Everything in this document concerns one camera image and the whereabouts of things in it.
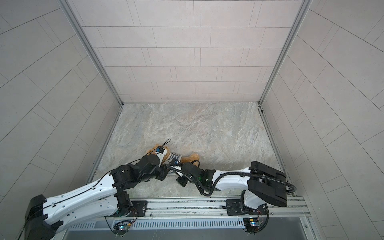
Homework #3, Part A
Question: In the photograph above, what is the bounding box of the brown teddy bear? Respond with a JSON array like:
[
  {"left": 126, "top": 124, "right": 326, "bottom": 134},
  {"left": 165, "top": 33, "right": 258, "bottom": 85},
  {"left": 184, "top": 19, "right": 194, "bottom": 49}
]
[{"left": 149, "top": 146, "right": 200, "bottom": 167}]

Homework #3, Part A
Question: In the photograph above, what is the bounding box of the blue white striped knit sweater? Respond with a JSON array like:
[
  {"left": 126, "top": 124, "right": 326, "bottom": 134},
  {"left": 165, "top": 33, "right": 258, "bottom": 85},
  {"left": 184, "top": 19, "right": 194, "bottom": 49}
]
[{"left": 164, "top": 153, "right": 183, "bottom": 166}]

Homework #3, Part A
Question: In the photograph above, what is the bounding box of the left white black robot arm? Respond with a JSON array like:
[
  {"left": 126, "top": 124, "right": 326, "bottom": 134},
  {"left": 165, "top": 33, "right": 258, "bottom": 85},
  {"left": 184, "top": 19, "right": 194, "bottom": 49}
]
[{"left": 22, "top": 153, "right": 166, "bottom": 240}]

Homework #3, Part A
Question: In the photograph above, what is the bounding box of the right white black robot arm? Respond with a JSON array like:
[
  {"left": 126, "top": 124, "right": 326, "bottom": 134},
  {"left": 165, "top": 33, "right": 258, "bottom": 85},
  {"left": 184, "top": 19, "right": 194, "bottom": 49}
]
[{"left": 167, "top": 162, "right": 294, "bottom": 209}]

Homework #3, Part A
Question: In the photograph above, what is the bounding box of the left small circuit board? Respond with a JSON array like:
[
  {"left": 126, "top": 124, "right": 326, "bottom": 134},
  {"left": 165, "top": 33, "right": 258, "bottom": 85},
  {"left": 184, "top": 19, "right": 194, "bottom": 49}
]
[{"left": 114, "top": 221, "right": 132, "bottom": 232}]

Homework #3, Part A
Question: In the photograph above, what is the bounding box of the small circuit board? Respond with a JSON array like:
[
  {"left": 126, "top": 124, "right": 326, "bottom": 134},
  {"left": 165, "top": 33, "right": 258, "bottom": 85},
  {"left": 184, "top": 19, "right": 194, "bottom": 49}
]
[
  {"left": 114, "top": 221, "right": 132, "bottom": 232},
  {"left": 243, "top": 218, "right": 260, "bottom": 234}
]

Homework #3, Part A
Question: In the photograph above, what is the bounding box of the white ventilation grille strip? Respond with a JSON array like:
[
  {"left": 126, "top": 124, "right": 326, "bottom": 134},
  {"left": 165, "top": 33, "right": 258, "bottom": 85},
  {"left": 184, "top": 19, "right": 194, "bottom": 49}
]
[{"left": 69, "top": 218, "right": 245, "bottom": 231}]

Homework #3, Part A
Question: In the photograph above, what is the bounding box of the right small circuit board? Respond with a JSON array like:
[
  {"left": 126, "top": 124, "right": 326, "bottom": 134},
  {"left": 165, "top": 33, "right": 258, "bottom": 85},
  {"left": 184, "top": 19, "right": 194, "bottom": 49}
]
[{"left": 243, "top": 218, "right": 260, "bottom": 234}]

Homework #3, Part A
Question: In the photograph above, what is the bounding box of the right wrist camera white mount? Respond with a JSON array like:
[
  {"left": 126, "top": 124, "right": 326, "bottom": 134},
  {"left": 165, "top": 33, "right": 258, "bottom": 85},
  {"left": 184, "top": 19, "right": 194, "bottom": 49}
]
[{"left": 169, "top": 163, "right": 184, "bottom": 177}]

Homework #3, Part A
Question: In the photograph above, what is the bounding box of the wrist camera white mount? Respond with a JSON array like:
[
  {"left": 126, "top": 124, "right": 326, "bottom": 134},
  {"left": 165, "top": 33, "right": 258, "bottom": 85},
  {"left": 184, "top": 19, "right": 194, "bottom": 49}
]
[
  {"left": 169, "top": 163, "right": 184, "bottom": 177},
  {"left": 155, "top": 146, "right": 168, "bottom": 165}
]

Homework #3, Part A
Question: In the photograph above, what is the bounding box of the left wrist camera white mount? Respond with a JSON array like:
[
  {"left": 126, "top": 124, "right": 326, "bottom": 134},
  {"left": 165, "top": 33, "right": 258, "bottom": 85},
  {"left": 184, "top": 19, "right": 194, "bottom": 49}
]
[{"left": 155, "top": 146, "right": 168, "bottom": 165}]

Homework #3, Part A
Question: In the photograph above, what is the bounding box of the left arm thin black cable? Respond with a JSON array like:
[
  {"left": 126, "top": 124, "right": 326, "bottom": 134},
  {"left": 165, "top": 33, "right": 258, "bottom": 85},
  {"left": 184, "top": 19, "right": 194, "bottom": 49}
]
[{"left": 41, "top": 138, "right": 172, "bottom": 211}]

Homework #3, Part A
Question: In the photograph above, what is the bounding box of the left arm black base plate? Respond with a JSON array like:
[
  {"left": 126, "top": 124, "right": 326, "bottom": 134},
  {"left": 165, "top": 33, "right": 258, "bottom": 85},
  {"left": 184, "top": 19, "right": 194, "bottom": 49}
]
[{"left": 113, "top": 201, "right": 148, "bottom": 218}]

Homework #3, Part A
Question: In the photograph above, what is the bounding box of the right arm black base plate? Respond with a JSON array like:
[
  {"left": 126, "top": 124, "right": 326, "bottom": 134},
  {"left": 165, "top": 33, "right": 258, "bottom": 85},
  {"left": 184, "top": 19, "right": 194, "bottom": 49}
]
[{"left": 222, "top": 199, "right": 268, "bottom": 216}]

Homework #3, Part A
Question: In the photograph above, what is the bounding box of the aluminium mounting rail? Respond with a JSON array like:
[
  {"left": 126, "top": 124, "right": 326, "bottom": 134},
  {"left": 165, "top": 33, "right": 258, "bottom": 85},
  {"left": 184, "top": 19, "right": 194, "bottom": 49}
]
[{"left": 131, "top": 196, "right": 310, "bottom": 220}]

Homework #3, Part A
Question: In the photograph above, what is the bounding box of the left aluminium corner post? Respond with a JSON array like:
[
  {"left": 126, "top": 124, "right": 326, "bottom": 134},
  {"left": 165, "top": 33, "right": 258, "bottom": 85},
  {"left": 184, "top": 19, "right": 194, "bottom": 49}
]
[{"left": 58, "top": 0, "right": 124, "bottom": 108}]

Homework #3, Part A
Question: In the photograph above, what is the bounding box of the aluminium corner post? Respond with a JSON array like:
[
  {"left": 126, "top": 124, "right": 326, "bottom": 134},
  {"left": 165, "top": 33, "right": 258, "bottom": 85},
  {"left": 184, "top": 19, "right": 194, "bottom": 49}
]
[
  {"left": 58, "top": 0, "right": 124, "bottom": 108},
  {"left": 259, "top": 0, "right": 312, "bottom": 107}
]

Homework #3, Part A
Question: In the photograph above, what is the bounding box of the right aluminium corner post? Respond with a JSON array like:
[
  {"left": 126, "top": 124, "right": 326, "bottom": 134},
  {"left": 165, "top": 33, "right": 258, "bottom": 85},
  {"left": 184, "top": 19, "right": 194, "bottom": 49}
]
[{"left": 259, "top": 0, "right": 312, "bottom": 107}]

